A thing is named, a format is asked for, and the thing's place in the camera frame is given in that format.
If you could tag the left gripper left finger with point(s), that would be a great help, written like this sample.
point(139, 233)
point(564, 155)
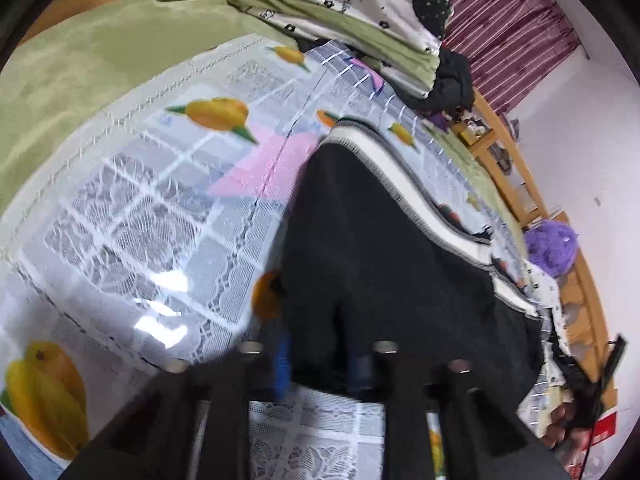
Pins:
point(193, 424)

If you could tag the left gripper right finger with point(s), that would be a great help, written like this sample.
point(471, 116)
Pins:
point(482, 438)

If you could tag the black pants with stripe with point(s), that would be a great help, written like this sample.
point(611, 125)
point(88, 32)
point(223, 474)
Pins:
point(367, 256)

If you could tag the person right hand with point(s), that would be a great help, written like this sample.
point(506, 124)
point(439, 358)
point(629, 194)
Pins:
point(559, 432)

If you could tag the red package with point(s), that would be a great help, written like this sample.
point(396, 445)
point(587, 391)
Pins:
point(589, 463)

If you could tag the white floral pillow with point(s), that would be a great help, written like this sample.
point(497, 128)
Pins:
point(545, 292)

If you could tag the purple plush toy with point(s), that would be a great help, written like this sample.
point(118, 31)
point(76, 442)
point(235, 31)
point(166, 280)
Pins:
point(552, 245)

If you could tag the fruit print tablecloth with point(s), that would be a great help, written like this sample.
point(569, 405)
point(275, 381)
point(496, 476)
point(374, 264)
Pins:
point(118, 301)

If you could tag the black clothes pile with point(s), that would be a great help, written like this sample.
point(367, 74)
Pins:
point(452, 92)

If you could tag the red striped curtain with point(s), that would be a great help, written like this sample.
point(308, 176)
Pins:
point(511, 45)

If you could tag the green bed blanket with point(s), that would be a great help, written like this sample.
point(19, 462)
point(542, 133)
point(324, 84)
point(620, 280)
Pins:
point(199, 82)

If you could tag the folded white green quilt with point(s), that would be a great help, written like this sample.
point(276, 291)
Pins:
point(401, 37)

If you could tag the wooden bed frame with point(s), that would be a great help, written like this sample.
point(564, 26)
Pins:
point(505, 163)

